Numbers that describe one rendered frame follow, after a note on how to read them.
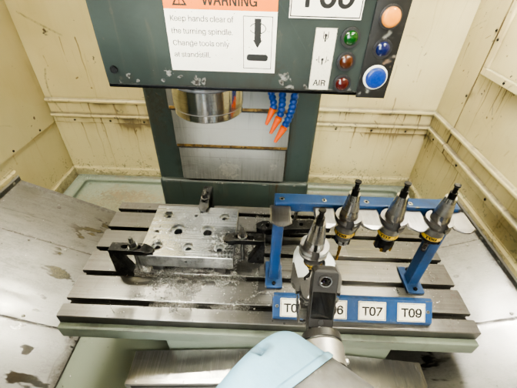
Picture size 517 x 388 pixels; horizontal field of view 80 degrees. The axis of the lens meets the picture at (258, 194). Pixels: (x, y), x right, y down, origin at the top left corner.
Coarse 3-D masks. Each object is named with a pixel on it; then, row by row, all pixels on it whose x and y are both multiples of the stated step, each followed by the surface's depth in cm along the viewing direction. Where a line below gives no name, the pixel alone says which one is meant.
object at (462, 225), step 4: (456, 212) 77; (460, 212) 77; (452, 216) 76; (456, 216) 76; (460, 216) 76; (464, 216) 76; (456, 220) 75; (460, 220) 75; (464, 220) 75; (468, 220) 75; (456, 224) 74; (460, 224) 74; (464, 224) 74; (468, 224) 74; (452, 228) 73; (456, 228) 73; (460, 228) 73; (464, 228) 73; (468, 228) 73; (472, 228) 73; (464, 232) 72; (468, 232) 72
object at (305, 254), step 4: (304, 236) 68; (304, 240) 67; (300, 244) 66; (304, 244) 66; (328, 244) 66; (300, 248) 66; (304, 248) 65; (328, 248) 66; (300, 252) 67; (304, 252) 65; (308, 252) 65; (312, 252) 65; (320, 252) 65; (324, 252) 65; (328, 252) 66; (304, 256) 66; (308, 256) 65; (312, 256) 65; (316, 256) 65; (320, 256) 64; (324, 256) 65; (308, 260) 65; (320, 260) 65; (324, 260) 66
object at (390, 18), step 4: (388, 8) 40; (392, 8) 40; (396, 8) 40; (384, 12) 41; (388, 12) 40; (392, 12) 40; (396, 12) 40; (400, 12) 40; (384, 16) 41; (388, 16) 41; (392, 16) 41; (396, 16) 41; (400, 16) 41; (384, 20) 41; (388, 20) 41; (392, 20) 41; (396, 20) 41; (384, 24) 41; (388, 24) 41; (392, 24) 41; (396, 24) 41
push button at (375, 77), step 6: (372, 72) 45; (378, 72) 45; (384, 72) 45; (366, 78) 46; (372, 78) 46; (378, 78) 46; (384, 78) 46; (366, 84) 46; (372, 84) 46; (378, 84) 46
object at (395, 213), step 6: (396, 198) 70; (402, 198) 69; (408, 198) 69; (396, 204) 70; (402, 204) 70; (390, 210) 72; (396, 210) 71; (402, 210) 70; (390, 216) 72; (396, 216) 71; (402, 216) 72; (396, 222) 72
